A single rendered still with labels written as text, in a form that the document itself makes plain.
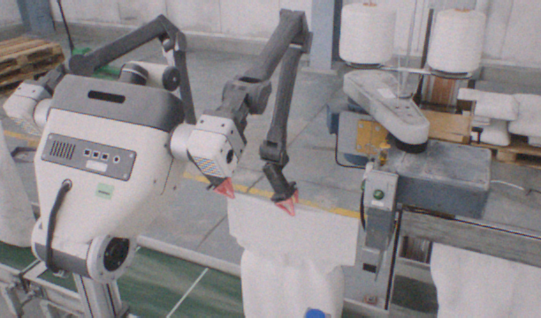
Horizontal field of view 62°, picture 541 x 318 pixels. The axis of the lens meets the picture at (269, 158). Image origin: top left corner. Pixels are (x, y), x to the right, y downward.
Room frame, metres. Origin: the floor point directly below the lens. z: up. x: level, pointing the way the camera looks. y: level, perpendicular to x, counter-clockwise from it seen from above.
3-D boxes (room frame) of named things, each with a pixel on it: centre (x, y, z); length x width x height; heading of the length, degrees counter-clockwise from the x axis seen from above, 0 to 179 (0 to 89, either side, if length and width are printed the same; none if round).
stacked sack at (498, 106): (3.69, -1.85, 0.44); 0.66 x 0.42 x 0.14; 62
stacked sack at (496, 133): (3.70, -1.83, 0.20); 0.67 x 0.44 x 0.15; 65
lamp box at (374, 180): (1.00, -0.29, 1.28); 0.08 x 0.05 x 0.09; 65
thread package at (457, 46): (1.29, -0.54, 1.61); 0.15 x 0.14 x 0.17; 65
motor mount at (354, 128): (1.44, -0.39, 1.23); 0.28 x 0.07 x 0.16; 65
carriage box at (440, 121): (1.41, -0.57, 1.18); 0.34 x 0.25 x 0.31; 155
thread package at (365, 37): (1.40, -0.31, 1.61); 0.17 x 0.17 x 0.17
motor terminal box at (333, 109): (1.54, -0.26, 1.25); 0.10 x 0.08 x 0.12; 0
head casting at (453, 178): (1.09, -0.46, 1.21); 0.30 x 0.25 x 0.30; 65
